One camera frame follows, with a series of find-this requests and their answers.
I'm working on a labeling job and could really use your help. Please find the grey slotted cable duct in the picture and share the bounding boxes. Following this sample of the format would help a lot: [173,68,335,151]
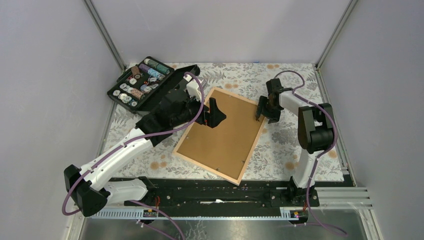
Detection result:
[91,207,300,222]

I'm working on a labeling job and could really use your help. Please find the left aluminium corner post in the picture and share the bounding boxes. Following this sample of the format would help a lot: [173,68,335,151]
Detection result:
[82,0,126,71]

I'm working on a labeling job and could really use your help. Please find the brown thread spool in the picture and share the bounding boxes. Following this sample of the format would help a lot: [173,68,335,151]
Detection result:
[130,65,143,80]

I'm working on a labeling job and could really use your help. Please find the right aluminium corner post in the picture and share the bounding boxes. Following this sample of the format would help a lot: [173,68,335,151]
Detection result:
[315,0,359,69]

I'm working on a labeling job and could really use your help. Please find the teal thread spool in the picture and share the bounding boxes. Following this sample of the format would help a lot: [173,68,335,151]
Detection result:
[143,58,170,75]

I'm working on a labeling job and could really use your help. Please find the purple thread spool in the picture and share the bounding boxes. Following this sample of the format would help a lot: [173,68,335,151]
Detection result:
[138,63,153,76]

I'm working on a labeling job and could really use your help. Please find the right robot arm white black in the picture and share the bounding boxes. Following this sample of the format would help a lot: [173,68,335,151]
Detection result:
[255,78,338,206]

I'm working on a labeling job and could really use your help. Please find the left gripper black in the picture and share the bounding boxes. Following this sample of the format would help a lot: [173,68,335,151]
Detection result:
[171,90,227,128]

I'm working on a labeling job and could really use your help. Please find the wooden picture frame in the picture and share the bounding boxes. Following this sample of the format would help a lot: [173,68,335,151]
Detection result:
[172,86,268,186]

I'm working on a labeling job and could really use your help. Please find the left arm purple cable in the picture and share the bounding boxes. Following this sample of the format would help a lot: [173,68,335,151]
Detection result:
[61,71,206,217]

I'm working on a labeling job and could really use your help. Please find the black sewing kit case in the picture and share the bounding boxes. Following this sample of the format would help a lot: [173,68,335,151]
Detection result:
[106,56,201,114]

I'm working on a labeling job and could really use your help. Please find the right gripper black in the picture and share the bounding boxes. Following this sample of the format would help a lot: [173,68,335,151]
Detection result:
[254,96,282,125]

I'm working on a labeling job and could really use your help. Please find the light blue thread spool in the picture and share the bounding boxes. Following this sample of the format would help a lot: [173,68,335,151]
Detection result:
[147,68,165,80]

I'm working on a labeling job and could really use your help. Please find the brown frame backing board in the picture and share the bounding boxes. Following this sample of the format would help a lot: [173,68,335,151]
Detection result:
[173,87,265,185]

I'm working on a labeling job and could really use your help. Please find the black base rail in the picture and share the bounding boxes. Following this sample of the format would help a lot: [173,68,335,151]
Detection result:
[124,177,320,213]

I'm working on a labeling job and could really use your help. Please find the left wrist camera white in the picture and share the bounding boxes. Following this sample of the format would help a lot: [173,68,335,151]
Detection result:
[183,72,203,102]

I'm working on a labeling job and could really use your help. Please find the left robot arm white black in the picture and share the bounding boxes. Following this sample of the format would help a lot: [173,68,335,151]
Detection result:
[62,90,227,217]

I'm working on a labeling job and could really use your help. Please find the aluminium corner post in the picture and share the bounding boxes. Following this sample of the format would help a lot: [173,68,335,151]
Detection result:
[82,0,126,71]
[315,0,359,69]

